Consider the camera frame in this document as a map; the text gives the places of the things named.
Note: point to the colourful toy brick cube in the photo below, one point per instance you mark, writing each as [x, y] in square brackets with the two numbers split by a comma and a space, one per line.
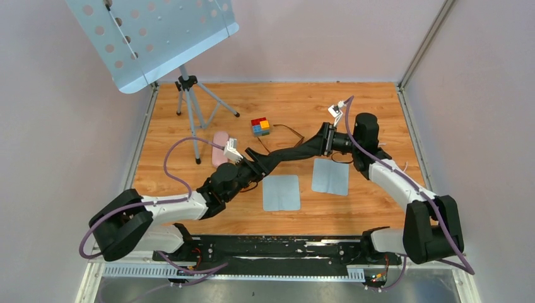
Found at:
[260, 127]

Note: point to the perforated music stand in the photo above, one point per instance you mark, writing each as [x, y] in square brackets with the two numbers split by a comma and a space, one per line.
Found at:
[141, 41]

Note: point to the brown frame sunglasses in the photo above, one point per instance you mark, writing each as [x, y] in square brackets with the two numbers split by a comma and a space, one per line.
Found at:
[279, 136]

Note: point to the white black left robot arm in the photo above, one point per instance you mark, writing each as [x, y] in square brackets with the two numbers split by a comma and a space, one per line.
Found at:
[132, 222]

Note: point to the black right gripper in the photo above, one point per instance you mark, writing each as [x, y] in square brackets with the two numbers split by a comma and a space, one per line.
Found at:
[327, 137]

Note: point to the black glasses case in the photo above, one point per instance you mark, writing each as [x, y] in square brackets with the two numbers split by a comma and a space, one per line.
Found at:
[308, 149]

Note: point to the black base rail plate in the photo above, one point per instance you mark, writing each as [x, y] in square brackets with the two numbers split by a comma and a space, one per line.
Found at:
[285, 257]

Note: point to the blue cleaning cloth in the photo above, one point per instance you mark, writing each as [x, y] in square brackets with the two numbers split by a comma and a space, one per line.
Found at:
[330, 177]
[281, 193]

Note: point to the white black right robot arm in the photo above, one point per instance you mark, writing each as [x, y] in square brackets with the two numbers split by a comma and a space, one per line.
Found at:
[432, 229]

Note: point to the left blue cleaning cloth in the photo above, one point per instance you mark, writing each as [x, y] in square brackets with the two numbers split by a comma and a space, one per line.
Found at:
[281, 193]

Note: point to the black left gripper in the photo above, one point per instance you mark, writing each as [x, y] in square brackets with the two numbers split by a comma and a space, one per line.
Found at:
[260, 165]

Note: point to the right blue cleaning cloth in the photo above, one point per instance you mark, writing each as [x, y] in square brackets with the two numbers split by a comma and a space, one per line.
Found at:
[330, 177]

